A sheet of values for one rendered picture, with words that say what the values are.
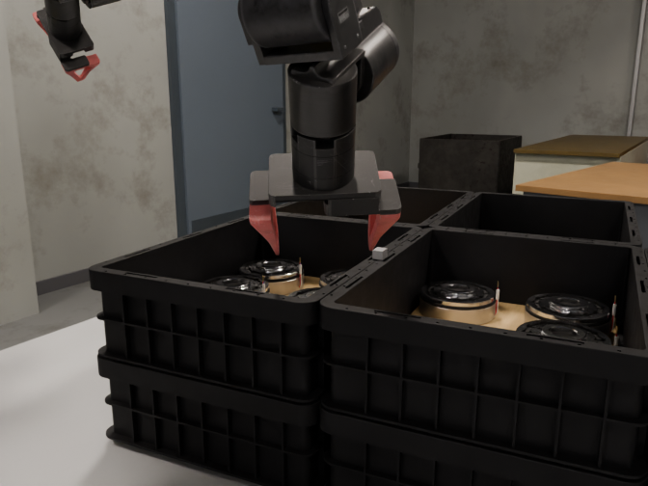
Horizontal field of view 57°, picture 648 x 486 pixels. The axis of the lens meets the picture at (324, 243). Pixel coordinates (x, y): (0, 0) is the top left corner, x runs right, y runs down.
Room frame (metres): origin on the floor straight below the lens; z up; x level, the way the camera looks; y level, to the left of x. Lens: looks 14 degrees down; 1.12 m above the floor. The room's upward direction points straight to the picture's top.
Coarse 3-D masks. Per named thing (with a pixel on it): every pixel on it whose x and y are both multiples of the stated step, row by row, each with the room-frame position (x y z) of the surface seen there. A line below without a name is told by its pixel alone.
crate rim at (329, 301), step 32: (640, 256) 0.73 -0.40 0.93; (352, 288) 0.60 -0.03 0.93; (640, 288) 0.60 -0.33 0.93; (320, 320) 0.55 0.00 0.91; (352, 320) 0.53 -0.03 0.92; (384, 320) 0.52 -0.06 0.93; (416, 320) 0.50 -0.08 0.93; (448, 320) 0.50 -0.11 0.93; (640, 320) 0.51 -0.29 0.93; (480, 352) 0.48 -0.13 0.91; (512, 352) 0.47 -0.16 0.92; (544, 352) 0.46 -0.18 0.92; (576, 352) 0.45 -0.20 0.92; (608, 352) 0.44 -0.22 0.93; (640, 352) 0.44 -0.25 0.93; (640, 384) 0.43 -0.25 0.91
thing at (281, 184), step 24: (312, 144) 0.51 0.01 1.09; (336, 144) 0.51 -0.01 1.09; (288, 168) 0.56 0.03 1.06; (312, 168) 0.52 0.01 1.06; (336, 168) 0.52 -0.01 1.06; (360, 168) 0.56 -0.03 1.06; (288, 192) 0.53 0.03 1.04; (312, 192) 0.53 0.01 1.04; (336, 192) 0.53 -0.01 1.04; (360, 192) 0.53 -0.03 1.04
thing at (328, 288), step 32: (224, 224) 0.93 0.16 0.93; (352, 224) 0.94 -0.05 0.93; (128, 256) 0.73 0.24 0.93; (96, 288) 0.66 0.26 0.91; (128, 288) 0.64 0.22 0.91; (160, 288) 0.62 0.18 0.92; (192, 288) 0.61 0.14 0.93; (224, 288) 0.60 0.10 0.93; (320, 288) 0.60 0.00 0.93; (288, 320) 0.56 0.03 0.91
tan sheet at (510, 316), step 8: (504, 304) 0.83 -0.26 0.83; (512, 304) 0.83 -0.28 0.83; (416, 312) 0.80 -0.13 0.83; (504, 312) 0.80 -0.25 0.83; (512, 312) 0.80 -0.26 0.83; (520, 312) 0.80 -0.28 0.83; (496, 320) 0.77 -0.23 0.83; (504, 320) 0.77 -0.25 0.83; (512, 320) 0.77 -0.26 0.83; (520, 320) 0.77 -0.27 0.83; (504, 328) 0.74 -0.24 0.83; (512, 328) 0.74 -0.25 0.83; (608, 336) 0.71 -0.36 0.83
